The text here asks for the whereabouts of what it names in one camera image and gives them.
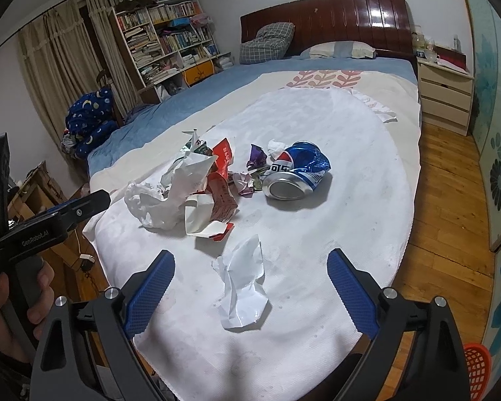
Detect white bookshelf with books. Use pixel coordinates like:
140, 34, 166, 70
109, 0, 233, 104

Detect beige drawer nightstand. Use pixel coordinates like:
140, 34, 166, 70
417, 58, 474, 136

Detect dark red wooden headboard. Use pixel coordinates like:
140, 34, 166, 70
240, 0, 414, 59

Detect bed with blue sheet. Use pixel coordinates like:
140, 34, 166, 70
82, 55, 423, 401

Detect red and white carton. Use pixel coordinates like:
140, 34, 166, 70
184, 138, 238, 242

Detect purple foil wrapper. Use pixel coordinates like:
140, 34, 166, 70
231, 144, 269, 196

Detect person's left hand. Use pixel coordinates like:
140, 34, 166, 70
0, 256, 55, 364

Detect crushed blue Pepsi can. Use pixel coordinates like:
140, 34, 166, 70
262, 141, 331, 201

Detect blue moon-print blanket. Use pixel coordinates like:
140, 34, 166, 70
61, 86, 118, 160

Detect white plastic bag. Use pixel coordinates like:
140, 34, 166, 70
124, 129, 217, 230

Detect white and blue pillow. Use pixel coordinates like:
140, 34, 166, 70
300, 41, 376, 59

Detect grey checked pillow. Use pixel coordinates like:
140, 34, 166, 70
239, 22, 295, 64

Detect red plastic waste basket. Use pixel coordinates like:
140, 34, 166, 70
463, 343, 491, 400

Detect white bed cover cloth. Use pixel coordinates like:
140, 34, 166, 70
82, 86, 421, 401

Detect white paper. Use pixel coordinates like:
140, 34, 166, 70
212, 235, 269, 329

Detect wooden desk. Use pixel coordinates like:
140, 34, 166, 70
8, 162, 110, 304

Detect white tissue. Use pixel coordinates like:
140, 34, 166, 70
267, 139, 287, 160

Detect beige curtains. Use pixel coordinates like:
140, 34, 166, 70
17, 0, 140, 144

